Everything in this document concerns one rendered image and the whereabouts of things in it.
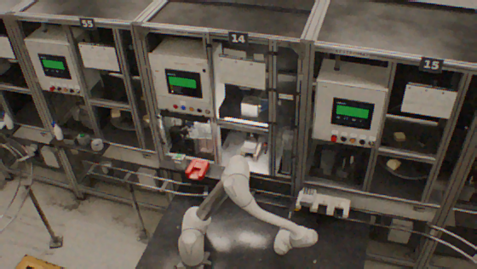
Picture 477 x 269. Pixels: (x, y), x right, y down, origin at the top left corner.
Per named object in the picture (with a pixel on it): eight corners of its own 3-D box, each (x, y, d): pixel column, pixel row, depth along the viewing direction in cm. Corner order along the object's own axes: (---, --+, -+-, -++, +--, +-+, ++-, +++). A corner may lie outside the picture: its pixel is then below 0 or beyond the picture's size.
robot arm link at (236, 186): (254, 203, 255) (254, 186, 266) (237, 185, 246) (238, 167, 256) (234, 210, 260) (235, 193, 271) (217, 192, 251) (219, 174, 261)
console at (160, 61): (156, 111, 317) (146, 55, 287) (172, 88, 338) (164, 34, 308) (211, 120, 306) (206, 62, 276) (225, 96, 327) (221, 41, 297)
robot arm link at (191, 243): (179, 266, 292) (175, 247, 278) (182, 243, 306) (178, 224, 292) (203, 266, 291) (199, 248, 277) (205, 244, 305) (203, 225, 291)
